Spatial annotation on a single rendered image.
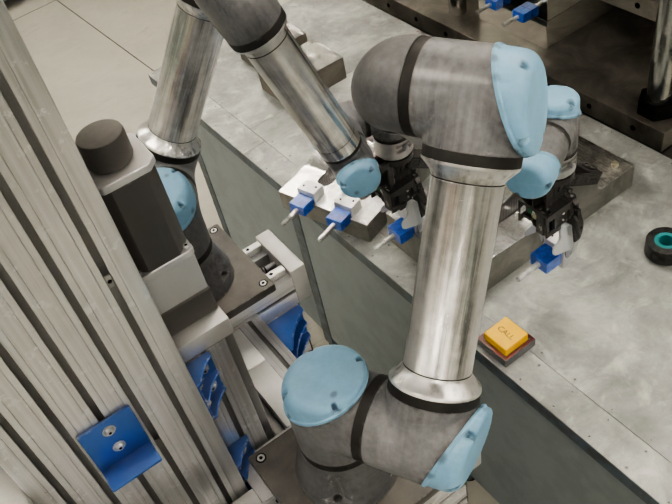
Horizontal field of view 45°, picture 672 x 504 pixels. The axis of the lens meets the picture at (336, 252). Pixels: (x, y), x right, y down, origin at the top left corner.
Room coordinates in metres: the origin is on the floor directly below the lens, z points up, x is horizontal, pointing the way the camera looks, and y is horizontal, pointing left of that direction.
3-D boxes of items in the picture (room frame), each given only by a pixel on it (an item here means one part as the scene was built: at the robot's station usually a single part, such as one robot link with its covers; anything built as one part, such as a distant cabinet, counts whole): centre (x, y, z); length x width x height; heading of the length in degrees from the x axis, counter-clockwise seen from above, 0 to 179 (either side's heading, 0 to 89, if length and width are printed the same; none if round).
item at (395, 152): (1.22, -0.16, 1.12); 0.08 x 0.08 x 0.05
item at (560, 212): (1.02, -0.39, 1.09); 0.09 x 0.08 x 0.12; 117
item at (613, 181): (1.28, -0.41, 0.87); 0.50 x 0.26 x 0.14; 117
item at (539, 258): (1.01, -0.38, 0.93); 0.13 x 0.05 x 0.05; 117
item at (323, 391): (0.61, 0.05, 1.20); 0.13 x 0.12 x 0.14; 54
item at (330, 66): (1.99, -0.02, 0.84); 0.20 x 0.15 x 0.07; 117
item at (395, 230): (1.21, -0.14, 0.89); 0.13 x 0.05 x 0.05; 117
